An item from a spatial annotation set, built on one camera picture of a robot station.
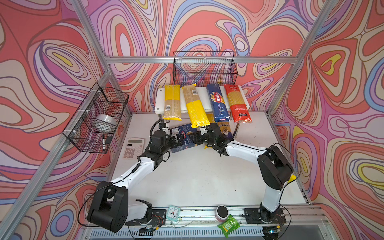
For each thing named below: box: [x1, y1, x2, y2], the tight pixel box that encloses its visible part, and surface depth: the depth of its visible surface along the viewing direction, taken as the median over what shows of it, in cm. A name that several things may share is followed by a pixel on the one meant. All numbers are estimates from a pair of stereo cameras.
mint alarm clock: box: [166, 204, 180, 222], surface depth 75 cm
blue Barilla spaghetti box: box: [206, 83, 230, 123], surface depth 73 cm
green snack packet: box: [217, 214, 241, 239], surface depth 72 cm
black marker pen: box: [102, 134, 106, 151], surface depth 74 cm
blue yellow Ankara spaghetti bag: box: [217, 121, 234, 141], surface depth 99 cm
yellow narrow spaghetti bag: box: [182, 83, 211, 129], surface depth 74 cm
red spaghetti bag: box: [224, 84, 252, 124], surface depth 75 cm
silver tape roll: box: [90, 114, 117, 133], surface depth 73 cm
